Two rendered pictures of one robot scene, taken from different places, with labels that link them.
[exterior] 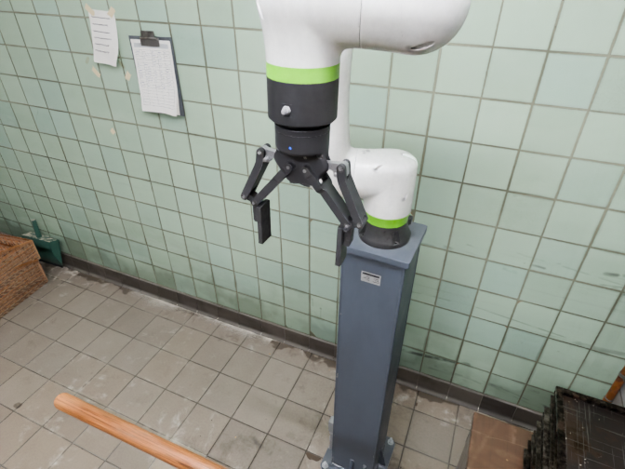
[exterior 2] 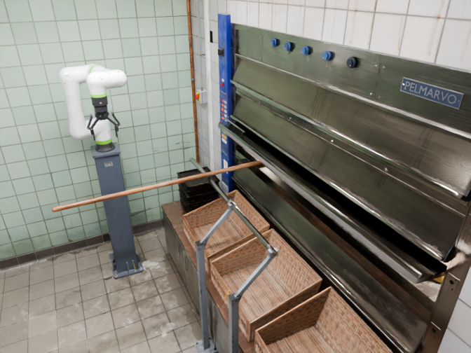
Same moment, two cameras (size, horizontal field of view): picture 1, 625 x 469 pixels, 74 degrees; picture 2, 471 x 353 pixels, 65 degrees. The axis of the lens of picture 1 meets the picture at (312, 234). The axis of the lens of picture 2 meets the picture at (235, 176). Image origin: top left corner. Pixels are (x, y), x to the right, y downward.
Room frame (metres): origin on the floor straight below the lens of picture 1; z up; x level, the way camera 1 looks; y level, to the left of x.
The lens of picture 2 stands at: (-1.50, 1.14, 2.35)
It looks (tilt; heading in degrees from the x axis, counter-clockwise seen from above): 28 degrees down; 311
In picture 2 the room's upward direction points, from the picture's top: straight up
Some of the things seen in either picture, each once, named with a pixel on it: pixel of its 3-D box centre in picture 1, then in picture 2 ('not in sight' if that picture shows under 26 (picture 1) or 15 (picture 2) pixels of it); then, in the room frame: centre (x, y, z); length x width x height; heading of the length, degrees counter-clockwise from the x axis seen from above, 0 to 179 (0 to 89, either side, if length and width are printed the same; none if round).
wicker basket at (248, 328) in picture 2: not in sight; (262, 279); (-0.50, -0.27, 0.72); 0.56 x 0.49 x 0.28; 157
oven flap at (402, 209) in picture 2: not in sight; (307, 148); (-0.59, -0.53, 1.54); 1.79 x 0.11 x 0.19; 156
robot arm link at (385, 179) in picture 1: (384, 185); (99, 130); (1.00, -0.19, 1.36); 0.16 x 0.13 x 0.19; 79
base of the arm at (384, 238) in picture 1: (391, 216); (104, 142); (1.05, -0.23, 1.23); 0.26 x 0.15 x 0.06; 154
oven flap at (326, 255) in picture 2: not in sight; (300, 225); (-0.59, -0.53, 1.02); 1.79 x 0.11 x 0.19; 156
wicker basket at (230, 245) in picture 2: not in sight; (223, 227); (0.04, -0.51, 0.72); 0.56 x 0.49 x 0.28; 156
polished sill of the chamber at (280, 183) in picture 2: not in sight; (305, 206); (-0.60, -0.55, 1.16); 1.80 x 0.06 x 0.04; 156
